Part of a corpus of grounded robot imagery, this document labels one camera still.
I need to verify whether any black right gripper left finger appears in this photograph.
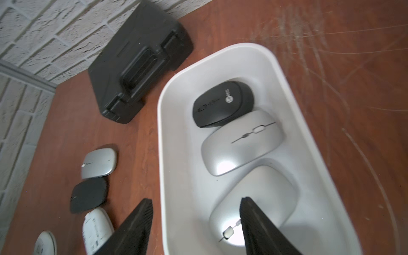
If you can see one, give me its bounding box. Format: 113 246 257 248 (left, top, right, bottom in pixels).
96 198 153 255

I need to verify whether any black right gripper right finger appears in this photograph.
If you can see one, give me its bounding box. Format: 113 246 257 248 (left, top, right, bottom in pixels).
240 197 300 255

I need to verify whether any white mouse small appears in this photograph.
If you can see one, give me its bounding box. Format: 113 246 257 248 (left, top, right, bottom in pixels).
209 165 298 247

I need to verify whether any silver mouse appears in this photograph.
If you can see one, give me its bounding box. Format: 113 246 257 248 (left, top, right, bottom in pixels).
201 110 284 176
81 148 117 179

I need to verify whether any black rounded wireless mouse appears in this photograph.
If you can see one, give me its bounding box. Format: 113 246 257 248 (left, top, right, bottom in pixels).
192 81 255 128

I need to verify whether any flat black mouse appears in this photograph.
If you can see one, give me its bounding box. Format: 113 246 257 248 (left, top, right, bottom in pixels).
70 177 108 214

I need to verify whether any white plastic storage box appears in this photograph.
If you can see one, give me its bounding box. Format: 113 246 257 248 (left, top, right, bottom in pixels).
157 43 362 255

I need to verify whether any black plastic tool case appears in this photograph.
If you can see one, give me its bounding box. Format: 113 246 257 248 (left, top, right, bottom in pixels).
88 1 193 124

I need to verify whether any aluminium corner post left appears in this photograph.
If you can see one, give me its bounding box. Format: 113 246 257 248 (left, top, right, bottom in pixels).
1 60 57 94

